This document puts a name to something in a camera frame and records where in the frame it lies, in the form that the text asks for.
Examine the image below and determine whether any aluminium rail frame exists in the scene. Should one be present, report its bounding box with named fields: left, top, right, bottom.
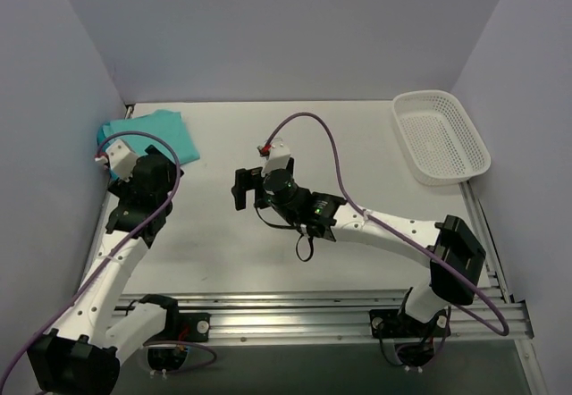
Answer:
left=39, top=180, right=549, bottom=395

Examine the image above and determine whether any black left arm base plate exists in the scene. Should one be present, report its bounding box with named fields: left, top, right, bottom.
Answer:
left=147, top=312, right=211, bottom=343

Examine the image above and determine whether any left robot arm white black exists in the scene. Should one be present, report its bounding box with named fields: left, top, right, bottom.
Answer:
left=27, top=140, right=183, bottom=394

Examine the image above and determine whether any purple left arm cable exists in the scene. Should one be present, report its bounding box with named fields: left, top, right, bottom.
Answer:
left=0, top=131, right=218, bottom=376

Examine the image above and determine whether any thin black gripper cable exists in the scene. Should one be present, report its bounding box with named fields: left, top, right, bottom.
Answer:
left=254, top=197, right=316, bottom=262

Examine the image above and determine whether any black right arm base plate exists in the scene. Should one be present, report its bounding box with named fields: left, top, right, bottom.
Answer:
left=368, top=308, right=450, bottom=339

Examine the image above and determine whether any folded teal t shirt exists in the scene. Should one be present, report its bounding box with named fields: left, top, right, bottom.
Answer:
left=96, top=122, right=112, bottom=156

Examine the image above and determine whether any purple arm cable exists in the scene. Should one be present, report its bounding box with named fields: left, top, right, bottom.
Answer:
left=261, top=113, right=510, bottom=367
left=0, top=131, right=218, bottom=376

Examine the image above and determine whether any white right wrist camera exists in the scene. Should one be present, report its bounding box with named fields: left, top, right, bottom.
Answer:
left=257, top=137, right=291, bottom=177

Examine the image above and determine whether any white perforated plastic basket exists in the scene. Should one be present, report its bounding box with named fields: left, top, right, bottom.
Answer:
left=391, top=90, right=492, bottom=187

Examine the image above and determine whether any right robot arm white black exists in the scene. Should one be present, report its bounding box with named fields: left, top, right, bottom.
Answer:
left=231, top=163, right=485, bottom=335

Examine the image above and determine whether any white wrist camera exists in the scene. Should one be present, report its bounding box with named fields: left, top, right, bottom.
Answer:
left=95, top=139, right=139, bottom=181
left=257, top=137, right=291, bottom=177

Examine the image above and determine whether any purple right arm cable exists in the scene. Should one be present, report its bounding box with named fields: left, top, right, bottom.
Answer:
left=261, top=113, right=510, bottom=367

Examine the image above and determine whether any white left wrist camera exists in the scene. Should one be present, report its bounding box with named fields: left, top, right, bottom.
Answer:
left=95, top=139, right=139, bottom=181

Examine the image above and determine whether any light green t shirt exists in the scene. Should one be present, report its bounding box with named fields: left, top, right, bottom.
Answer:
left=110, top=109, right=200, bottom=164

